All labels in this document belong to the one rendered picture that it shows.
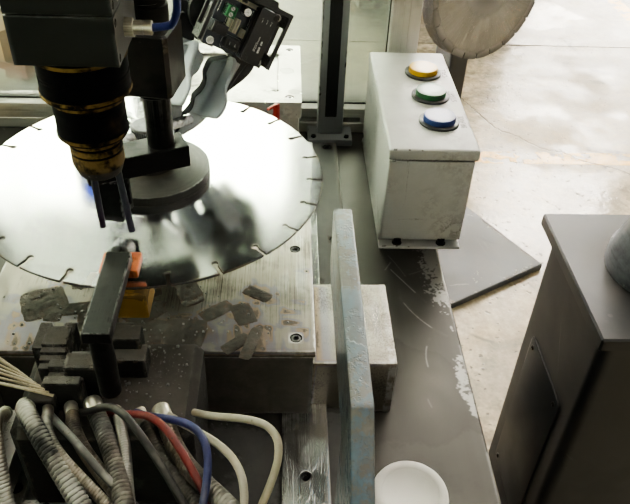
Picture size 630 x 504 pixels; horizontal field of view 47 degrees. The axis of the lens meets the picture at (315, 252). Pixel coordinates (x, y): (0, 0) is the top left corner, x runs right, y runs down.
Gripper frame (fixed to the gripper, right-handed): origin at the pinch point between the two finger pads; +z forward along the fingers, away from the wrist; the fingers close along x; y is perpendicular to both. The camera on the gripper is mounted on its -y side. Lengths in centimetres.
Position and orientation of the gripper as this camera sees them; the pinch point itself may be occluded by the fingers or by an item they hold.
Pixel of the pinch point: (177, 121)
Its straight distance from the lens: 72.9
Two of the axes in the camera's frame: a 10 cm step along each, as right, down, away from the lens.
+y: 3.7, 4.4, -8.2
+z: -4.4, 8.6, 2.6
